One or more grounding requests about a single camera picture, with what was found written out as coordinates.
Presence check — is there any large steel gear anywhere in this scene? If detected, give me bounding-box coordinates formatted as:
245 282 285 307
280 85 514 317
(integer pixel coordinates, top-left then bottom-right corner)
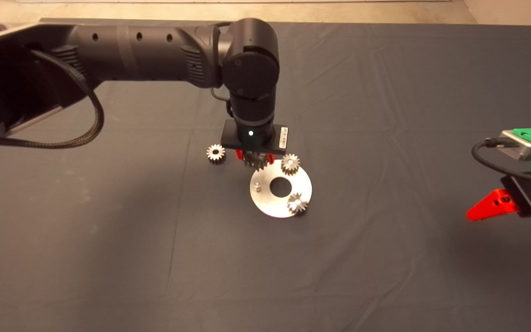
242 152 268 172

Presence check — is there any dark grey table cloth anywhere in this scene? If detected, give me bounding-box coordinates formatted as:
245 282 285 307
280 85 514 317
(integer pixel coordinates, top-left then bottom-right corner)
0 17 531 332

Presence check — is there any black right camera cable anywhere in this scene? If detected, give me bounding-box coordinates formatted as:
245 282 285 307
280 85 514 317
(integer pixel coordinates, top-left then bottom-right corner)
471 137 531 186

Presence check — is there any thin black left camera cable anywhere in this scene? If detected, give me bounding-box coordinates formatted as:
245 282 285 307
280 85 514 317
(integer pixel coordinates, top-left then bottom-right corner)
210 87 235 118

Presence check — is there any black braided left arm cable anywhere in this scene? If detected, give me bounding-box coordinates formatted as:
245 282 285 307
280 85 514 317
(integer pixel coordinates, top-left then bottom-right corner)
0 50 106 155

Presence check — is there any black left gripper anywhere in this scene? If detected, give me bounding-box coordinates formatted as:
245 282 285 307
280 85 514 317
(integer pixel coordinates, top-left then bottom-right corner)
221 113 290 165

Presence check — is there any small steel gear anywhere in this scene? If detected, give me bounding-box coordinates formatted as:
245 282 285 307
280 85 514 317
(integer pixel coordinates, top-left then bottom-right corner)
207 144 226 164
282 154 301 176
288 194 310 216

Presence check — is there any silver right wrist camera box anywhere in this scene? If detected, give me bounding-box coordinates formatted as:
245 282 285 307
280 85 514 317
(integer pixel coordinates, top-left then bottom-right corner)
498 130 531 162

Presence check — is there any round metal plate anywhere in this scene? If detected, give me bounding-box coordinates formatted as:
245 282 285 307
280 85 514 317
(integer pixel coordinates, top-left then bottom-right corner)
249 159 313 219

